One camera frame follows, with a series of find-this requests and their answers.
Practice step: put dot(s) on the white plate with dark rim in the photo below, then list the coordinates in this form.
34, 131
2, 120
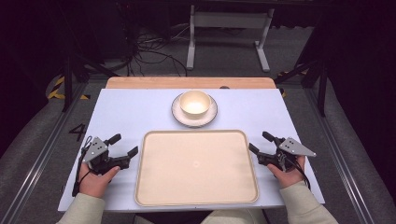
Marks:
180, 116

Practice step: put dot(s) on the person's left hand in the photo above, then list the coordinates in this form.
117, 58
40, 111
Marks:
95, 183

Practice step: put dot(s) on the white metal stand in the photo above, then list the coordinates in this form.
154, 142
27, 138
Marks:
230, 20

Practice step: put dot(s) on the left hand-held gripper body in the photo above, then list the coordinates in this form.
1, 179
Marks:
99, 155

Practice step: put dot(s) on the yellow and black floor tape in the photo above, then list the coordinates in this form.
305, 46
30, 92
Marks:
57, 91

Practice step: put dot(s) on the cream bowl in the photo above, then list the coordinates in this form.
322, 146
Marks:
195, 104

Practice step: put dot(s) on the person's right hand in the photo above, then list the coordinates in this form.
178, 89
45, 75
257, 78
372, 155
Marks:
288, 177

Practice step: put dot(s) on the metal floor rail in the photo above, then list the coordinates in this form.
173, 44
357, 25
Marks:
342, 161
34, 168

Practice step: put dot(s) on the black tripod stand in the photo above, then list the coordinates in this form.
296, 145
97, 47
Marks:
322, 84
73, 68

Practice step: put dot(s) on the beige rectangular tray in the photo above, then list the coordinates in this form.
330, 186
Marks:
196, 168

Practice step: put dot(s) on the wooden board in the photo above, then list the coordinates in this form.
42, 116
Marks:
186, 83

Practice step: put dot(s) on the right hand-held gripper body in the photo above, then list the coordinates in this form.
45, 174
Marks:
291, 149

